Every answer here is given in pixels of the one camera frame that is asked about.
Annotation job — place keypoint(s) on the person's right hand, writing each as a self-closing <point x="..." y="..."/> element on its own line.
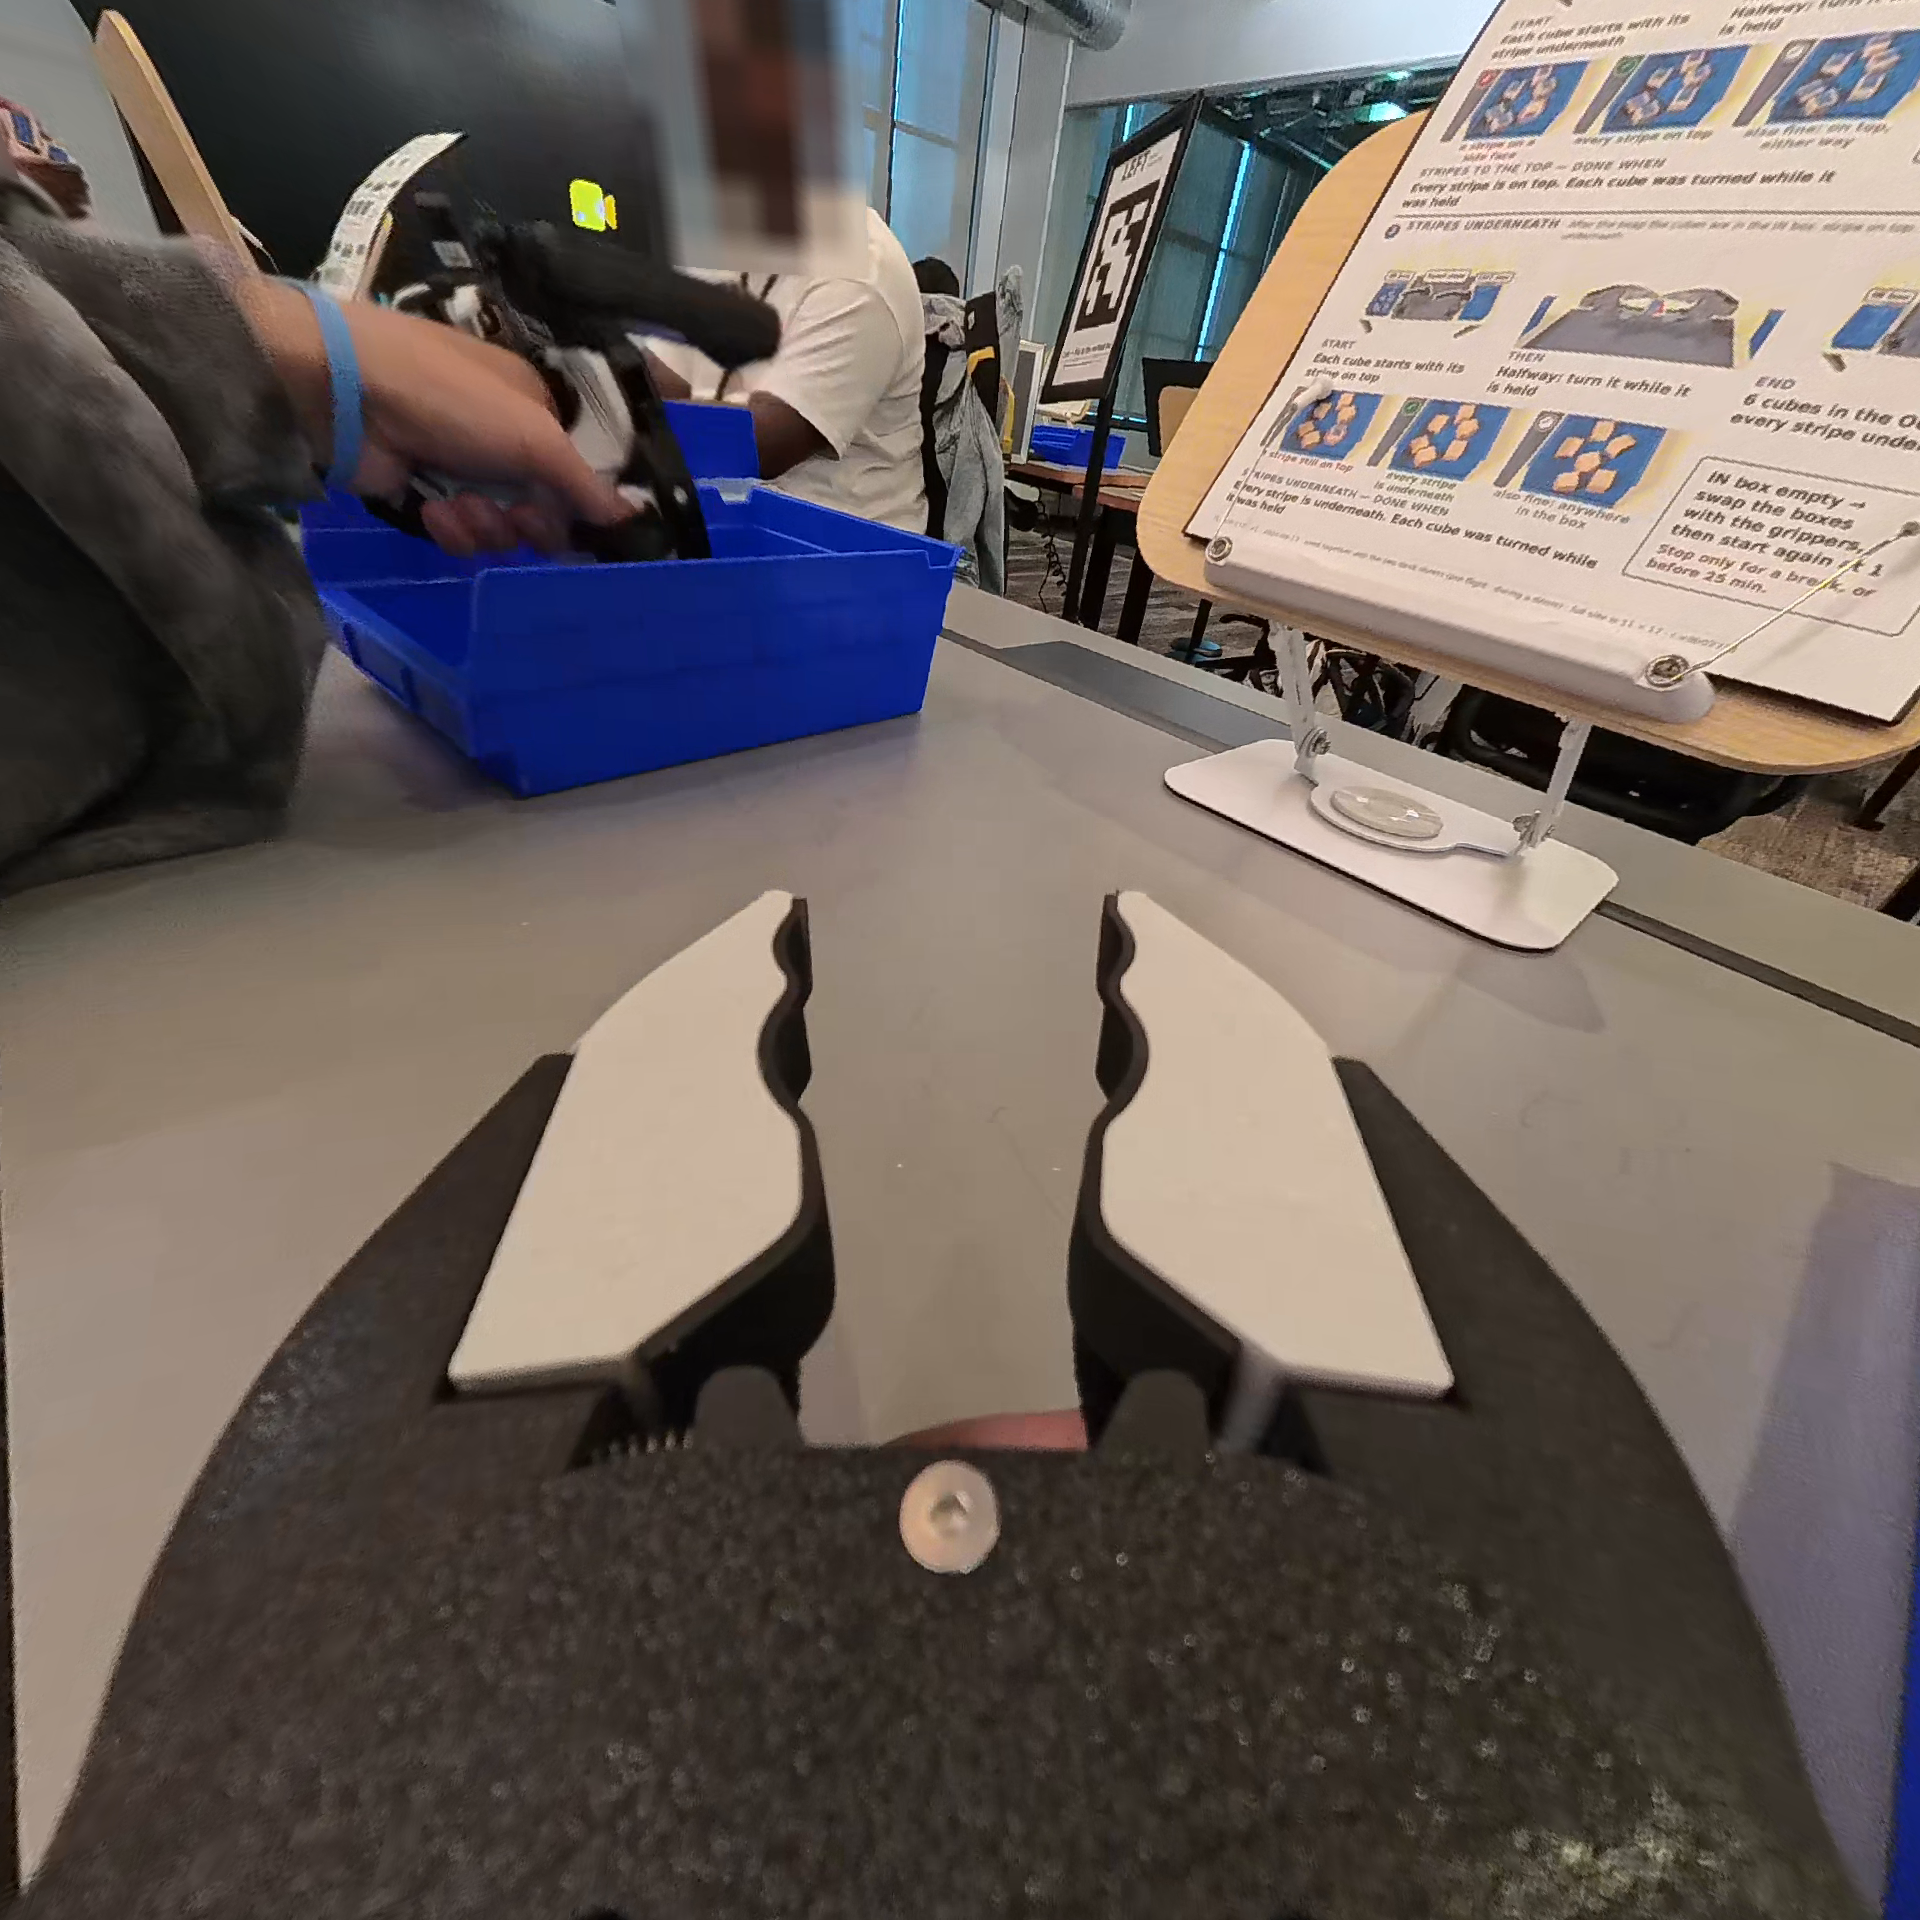
<point x="997" y="1434"/>

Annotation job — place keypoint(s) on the blue plastic bin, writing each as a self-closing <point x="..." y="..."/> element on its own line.
<point x="713" y="442"/>
<point x="675" y="675"/>
<point x="1080" y="446"/>

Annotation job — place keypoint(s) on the large black screen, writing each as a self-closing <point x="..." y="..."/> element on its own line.
<point x="375" y="90"/>

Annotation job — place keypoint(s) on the wooden pole with black end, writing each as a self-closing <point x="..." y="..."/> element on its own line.
<point x="148" y="105"/>

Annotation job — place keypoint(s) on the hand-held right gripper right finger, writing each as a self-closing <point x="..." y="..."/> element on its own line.
<point x="1260" y="1200"/>

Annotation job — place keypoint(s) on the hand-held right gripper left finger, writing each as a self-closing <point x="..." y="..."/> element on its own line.
<point x="644" y="1185"/>

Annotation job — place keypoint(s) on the grey denim jacket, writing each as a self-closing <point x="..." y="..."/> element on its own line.
<point x="967" y="450"/>

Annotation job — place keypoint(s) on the blue wristband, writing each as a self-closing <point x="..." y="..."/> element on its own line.
<point x="341" y="389"/>

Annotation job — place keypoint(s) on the wood and white document stand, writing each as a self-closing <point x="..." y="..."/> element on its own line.
<point x="1275" y="795"/>

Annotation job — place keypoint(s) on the black framed marker sign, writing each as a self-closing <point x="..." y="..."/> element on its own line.
<point x="1125" y="254"/>

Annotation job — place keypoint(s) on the person's left forearm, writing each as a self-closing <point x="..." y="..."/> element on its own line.
<point x="135" y="523"/>

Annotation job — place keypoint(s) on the person's left hand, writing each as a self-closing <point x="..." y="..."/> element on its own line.
<point x="451" y="420"/>

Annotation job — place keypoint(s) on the printed instruction sheet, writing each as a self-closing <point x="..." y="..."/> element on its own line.
<point x="1500" y="494"/>

